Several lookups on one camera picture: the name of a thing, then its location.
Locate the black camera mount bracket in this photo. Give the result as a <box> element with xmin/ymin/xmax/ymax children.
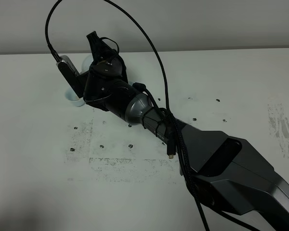
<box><xmin>77</xmin><ymin>71</ymin><xmax>89</xmax><ymax>98</ymax></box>

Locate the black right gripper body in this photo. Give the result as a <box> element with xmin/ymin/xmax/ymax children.
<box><xmin>83</xmin><ymin>56</ymin><xmax>128</xmax><ymax>108</ymax></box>

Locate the light blue porcelain teapot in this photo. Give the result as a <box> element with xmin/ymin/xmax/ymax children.
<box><xmin>81</xmin><ymin>54</ymin><xmax>93</xmax><ymax>74</ymax></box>

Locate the black camera cable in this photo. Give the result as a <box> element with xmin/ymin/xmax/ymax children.
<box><xmin>44</xmin><ymin>0</ymin><xmax>174</xmax><ymax>160</ymax></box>

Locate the silver depth camera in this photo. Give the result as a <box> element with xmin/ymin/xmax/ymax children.
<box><xmin>56</xmin><ymin>55</ymin><xmax>84</xmax><ymax>98</ymax></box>

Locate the light blue left teacup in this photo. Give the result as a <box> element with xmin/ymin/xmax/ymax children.
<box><xmin>65</xmin><ymin>88</ymin><xmax>85</xmax><ymax>107</ymax></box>

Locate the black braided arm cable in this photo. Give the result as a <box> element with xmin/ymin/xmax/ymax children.
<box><xmin>132</xmin><ymin>82</ymin><xmax>210</xmax><ymax>231</ymax></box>

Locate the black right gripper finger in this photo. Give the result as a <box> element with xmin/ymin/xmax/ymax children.
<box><xmin>87</xmin><ymin>31</ymin><xmax>116</xmax><ymax>63</ymax></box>

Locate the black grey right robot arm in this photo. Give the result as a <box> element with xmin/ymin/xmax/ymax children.
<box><xmin>83</xmin><ymin>32</ymin><xmax>289</xmax><ymax>231</ymax></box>

